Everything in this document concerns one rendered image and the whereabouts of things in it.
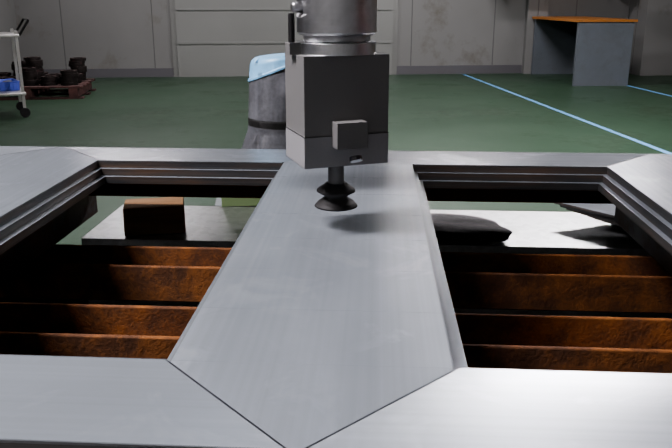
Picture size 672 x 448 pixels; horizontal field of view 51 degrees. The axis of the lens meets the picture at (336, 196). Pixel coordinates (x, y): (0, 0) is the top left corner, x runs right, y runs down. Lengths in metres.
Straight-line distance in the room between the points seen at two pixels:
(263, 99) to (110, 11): 9.00
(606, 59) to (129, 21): 6.26
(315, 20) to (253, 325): 0.28
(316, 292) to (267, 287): 0.04
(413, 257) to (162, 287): 0.44
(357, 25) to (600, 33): 8.88
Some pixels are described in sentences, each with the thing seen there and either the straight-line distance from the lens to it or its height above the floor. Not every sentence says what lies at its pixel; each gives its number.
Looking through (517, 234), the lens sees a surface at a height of 0.68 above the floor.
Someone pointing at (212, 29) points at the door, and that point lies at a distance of 10.15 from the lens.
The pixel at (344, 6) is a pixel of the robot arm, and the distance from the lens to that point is 0.65.
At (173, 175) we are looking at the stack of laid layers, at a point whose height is 0.83.
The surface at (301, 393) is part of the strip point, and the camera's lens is 0.43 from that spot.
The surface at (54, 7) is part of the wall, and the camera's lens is 10.54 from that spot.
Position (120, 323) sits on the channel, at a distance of 0.87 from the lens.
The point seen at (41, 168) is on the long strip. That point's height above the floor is 0.85.
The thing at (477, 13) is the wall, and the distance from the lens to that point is 10.61.
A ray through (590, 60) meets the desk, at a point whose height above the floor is 0.32.
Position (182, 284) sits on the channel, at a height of 0.70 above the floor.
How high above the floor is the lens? 1.07
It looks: 16 degrees down
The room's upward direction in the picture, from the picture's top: straight up
